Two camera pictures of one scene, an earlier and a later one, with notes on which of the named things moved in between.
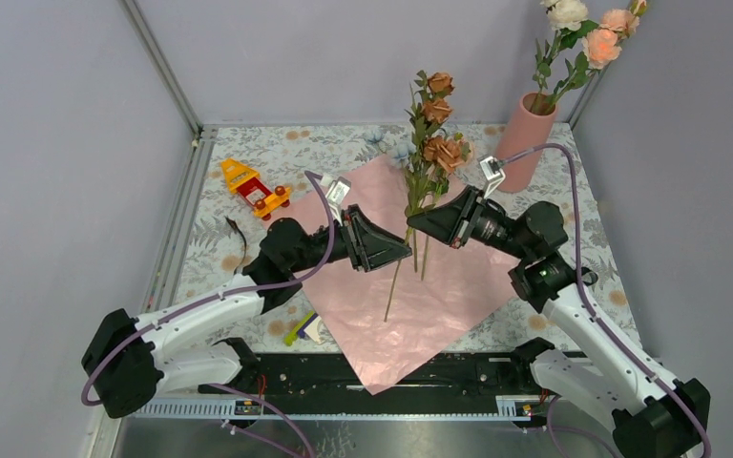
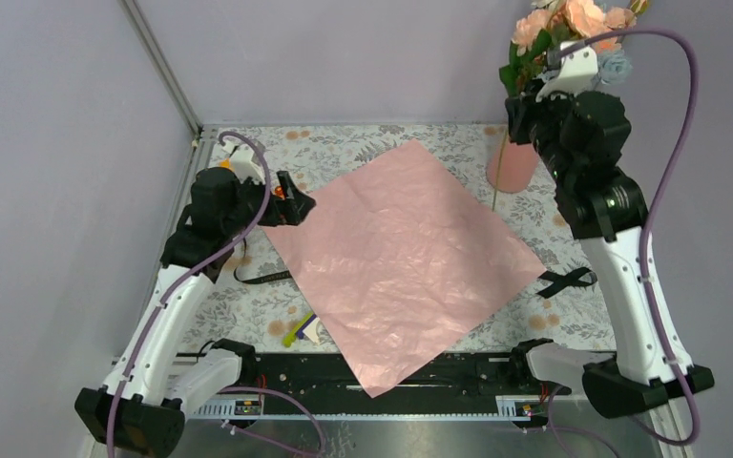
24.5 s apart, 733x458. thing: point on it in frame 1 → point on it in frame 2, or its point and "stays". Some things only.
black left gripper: [367, 244] → [293, 209]
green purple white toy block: [308, 326] stays
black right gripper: [453, 221] → [521, 109]
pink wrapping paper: [393, 322] stays
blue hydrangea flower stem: [400, 152] → [614, 67]
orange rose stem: [425, 196] → [521, 69]
